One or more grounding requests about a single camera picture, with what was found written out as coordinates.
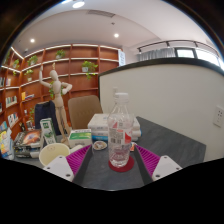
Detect grey window curtain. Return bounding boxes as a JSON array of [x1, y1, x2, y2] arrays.
[[138, 47, 176, 62]]

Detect wooden bookshelf unit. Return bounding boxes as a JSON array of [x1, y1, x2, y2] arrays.
[[0, 43, 126, 141]]

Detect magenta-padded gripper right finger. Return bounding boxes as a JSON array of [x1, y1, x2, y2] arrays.
[[134, 144, 183, 186]]

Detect clear plastic water bottle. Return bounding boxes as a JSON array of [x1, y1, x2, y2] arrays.
[[107, 92, 135, 168]]

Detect green and white box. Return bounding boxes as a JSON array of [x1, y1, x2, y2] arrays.
[[68, 129, 93, 148]]

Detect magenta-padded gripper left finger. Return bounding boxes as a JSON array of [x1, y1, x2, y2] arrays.
[[43, 144, 93, 186]]

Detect green and white carton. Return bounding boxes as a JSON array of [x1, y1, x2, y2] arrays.
[[39, 117, 58, 146]]

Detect white paper package stack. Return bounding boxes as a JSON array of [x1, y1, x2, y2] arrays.
[[87, 113, 142, 144]]

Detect wooden artist mannequin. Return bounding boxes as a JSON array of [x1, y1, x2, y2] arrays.
[[38, 62, 73, 141]]

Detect white wall outlet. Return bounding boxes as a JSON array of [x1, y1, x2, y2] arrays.
[[213, 105, 224, 128]]

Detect dark book stack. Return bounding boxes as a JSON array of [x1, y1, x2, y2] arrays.
[[13, 129, 44, 159]]

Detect cream ribbed cup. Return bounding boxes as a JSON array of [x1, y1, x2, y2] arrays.
[[38, 142, 71, 167]]

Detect window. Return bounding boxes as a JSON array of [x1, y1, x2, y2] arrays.
[[174, 47, 224, 69]]

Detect flat round red coaster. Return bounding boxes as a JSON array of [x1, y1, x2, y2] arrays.
[[108, 155, 136, 173]]

